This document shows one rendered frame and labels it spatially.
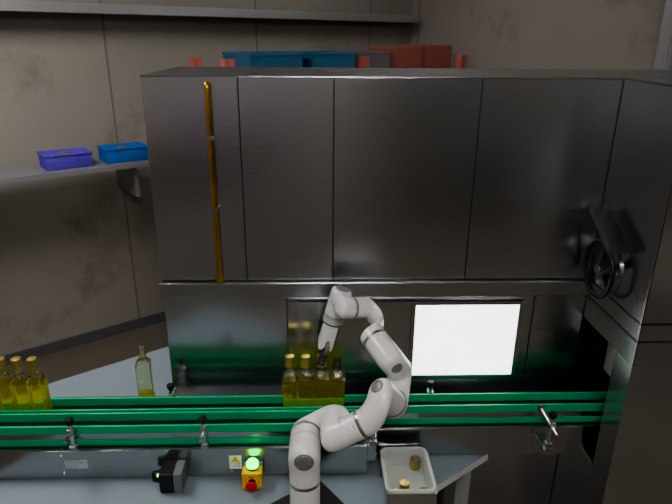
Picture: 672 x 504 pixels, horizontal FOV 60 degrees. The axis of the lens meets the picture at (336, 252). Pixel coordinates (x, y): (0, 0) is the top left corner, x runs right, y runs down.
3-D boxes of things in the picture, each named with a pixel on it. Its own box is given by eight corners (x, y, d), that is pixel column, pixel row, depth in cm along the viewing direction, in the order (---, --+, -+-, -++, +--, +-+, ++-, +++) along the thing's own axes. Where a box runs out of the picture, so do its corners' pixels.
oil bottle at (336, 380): (343, 414, 224) (344, 366, 217) (344, 423, 219) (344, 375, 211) (329, 414, 224) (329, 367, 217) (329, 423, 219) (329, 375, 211)
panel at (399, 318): (511, 373, 234) (522, 297, 222) (514, 377, 231) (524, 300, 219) (289, 376, 231) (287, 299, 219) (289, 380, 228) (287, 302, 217)
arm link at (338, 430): (353, 421, 166) (350, 390, 181) (282, 455, 170) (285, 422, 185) (368, 445, 169) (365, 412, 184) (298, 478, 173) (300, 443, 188)
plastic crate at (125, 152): (140, 154, 416) (138, 141, 412) (150, 159, 401) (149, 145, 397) (97, 159, 399) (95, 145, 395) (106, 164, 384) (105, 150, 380)
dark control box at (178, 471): (188, 477, 209) (186, 458, 207) (183, 494, 202) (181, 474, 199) (165, 478, 209) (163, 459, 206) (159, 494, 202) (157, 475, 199)
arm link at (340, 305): (368, 303, 196) (345, 303, 190) (360, 330, 199) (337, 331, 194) (345, 282, 207) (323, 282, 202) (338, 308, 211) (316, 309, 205)
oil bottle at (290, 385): (298, 415, 223) (297, 367, 216) (298, 424, 218) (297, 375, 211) (284, 415, 223) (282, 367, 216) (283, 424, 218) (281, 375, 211)
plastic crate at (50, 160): (86, 160, 395) (84, 146, 391) (95, 166, 379) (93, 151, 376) (38, 166, 377) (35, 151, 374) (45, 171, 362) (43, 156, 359)
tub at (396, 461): (424, 465, 216) (426, 446, 213) (436, 511, 195) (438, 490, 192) (378, 465, 216) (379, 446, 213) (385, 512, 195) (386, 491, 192)
